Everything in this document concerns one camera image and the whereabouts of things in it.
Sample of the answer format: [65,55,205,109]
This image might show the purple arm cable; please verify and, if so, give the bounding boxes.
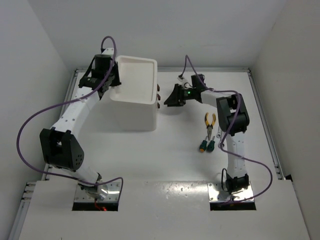
[184,54,273,206]
[16,36,124,201]

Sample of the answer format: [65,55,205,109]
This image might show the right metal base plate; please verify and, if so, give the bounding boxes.
[207,182,255,204]

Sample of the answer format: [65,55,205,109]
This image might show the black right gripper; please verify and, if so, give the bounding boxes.
[165,83,197,107]

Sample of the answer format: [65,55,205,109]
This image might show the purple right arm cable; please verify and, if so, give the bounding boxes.
[184,54,273,206]

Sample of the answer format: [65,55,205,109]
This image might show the yellow handled needle-nose pliers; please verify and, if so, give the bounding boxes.
[204,112,216,141]

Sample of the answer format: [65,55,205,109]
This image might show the white three-drawer cabinet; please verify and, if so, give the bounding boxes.
[94,55,158,132]

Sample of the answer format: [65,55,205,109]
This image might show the green screwdriver dark cap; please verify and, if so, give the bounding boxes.
[206,136,215,153]

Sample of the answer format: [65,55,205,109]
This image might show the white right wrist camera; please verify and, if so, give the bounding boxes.
[177,75,190,88]

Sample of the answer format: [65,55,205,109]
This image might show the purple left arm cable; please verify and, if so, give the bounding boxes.
[16,36,124,201]

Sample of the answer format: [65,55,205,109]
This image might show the metal base plate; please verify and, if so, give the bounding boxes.
[74,181,122,203]
[207,182,255,204]

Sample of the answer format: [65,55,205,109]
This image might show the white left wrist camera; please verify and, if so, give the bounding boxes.
[101,47,115,60]

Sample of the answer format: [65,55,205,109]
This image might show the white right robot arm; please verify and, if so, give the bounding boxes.
[164,74,250,194]

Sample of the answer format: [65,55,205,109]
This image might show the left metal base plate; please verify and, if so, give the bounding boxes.
[74,181,122,203]

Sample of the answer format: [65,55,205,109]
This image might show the upper silver ratchet wrench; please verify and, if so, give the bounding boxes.
[216,127,222,139]

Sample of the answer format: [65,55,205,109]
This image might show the green screwdriver orange cap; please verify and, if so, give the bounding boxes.
[199,136,208,153]

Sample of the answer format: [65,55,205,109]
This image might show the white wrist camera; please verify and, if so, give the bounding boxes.
[101,47,115,60]
[177,75,190,88]

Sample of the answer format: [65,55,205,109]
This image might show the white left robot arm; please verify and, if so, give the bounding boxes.
[39,48,121,195]

